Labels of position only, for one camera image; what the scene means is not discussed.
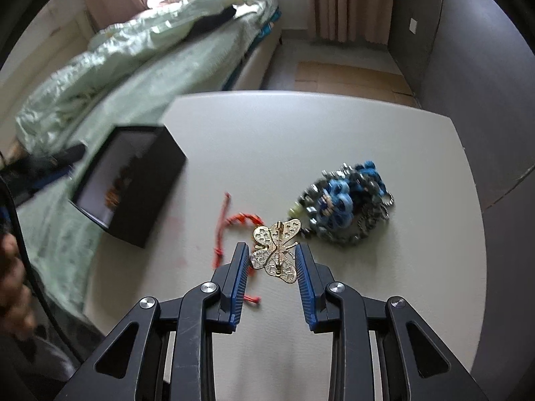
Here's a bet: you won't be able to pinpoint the bed with green sheet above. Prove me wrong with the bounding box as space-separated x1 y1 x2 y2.
0 0 285 335

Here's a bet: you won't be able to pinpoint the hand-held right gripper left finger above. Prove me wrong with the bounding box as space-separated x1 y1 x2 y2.
54 241 251 401

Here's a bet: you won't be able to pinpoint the blue and grey bead jewelry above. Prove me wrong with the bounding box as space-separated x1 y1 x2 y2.
288 161 396 247

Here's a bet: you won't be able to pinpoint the silver metal chain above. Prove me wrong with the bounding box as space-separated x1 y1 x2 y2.
351 194 396 247

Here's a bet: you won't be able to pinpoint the pink curtain by wall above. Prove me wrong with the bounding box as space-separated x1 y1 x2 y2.
304 0 394 45

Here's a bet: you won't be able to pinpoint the person's left hand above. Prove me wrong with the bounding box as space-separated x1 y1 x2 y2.
0 234 36 337

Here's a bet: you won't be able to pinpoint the black jewelry box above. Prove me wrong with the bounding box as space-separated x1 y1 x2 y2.
68 124 187 249

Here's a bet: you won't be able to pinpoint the black garment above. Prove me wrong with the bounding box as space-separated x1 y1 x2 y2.
190 6 237 36

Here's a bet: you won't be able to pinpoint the black cable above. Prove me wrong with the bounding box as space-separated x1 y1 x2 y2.
0 175 82 364

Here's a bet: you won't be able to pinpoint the gold butterfly brooch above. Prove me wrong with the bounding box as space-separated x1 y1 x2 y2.
249 217 304 285

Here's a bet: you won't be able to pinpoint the flat cardboard sheet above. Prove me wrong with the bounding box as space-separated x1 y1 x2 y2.
295 62 419 102

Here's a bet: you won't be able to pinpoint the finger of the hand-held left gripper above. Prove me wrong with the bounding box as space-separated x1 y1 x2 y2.
39 144 87 168
17 167 74 197

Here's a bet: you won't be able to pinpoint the red cord bracelet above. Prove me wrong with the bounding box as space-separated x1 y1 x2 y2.
211 192 266 305

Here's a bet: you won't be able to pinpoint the pale green duvet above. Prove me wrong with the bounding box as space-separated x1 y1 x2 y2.
17 0 279 151

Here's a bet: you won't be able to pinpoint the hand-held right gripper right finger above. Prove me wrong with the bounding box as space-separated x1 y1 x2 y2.
295 242 490 401

